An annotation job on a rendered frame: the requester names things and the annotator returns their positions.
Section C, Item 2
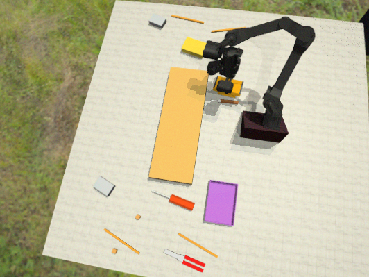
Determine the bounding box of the purple shallow tray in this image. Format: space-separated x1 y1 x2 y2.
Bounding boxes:
205 180 239 226

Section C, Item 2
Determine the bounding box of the orange rectangular panel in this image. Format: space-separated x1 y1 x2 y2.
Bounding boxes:
149 67 209 185

